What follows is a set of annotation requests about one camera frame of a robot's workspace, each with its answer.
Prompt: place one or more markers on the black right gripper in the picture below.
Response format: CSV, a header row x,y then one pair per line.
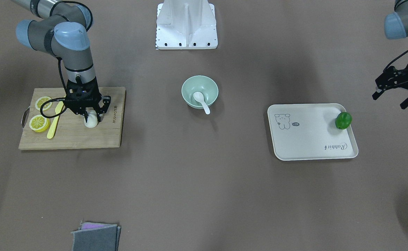
x,y
96,94

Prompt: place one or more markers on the white steamed bun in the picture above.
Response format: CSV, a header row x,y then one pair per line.
x,y
91,121

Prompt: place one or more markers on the white ceramic spoon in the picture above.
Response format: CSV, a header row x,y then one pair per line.
x,y
199,97

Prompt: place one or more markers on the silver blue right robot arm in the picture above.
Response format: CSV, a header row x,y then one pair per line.
x,y
62,33

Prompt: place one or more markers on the mint green bowl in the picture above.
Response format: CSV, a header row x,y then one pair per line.
x,y
207,86

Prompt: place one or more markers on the bamboo cutting board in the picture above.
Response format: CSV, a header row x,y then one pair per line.
x,y
71,133

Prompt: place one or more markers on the yellow plastic knife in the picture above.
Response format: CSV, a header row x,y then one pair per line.
x,y
53,126

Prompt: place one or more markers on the upper lemon slice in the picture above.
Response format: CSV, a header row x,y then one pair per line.
x,y
43,102

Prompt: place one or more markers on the lemon slice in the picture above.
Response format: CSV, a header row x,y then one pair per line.
x,y
43,102
39,123

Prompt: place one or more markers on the lower lemon slice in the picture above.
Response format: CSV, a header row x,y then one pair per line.
x,y
39,123

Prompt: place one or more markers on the green toy pepper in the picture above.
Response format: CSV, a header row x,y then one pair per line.
x,y
343,120

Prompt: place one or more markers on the beige rabbit tray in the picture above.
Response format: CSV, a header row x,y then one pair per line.
x,y
308,131

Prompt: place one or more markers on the grey cloth stack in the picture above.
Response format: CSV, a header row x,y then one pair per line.
x,y
92,236

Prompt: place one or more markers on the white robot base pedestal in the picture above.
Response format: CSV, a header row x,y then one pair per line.
x,y
186,25

